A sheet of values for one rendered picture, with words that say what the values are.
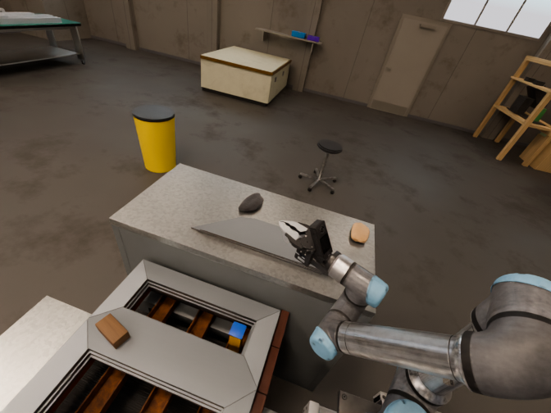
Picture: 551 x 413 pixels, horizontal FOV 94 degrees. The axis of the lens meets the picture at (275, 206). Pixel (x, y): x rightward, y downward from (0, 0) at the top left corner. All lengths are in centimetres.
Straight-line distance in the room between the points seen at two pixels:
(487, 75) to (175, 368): 860
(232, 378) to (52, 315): 86
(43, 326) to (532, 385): 158
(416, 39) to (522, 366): 782
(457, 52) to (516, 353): 807
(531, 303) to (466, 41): 799
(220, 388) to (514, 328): 93
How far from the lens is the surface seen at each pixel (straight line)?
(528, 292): 66
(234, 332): 123
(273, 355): 128
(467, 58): 853
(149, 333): 128
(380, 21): 806
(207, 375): 119
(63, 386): 133
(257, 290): 131
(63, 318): 157
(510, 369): 58
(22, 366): 152
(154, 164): 362
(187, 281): 138
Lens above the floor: 200
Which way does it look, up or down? 39 degrees down
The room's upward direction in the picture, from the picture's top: 12 degrees clockwise
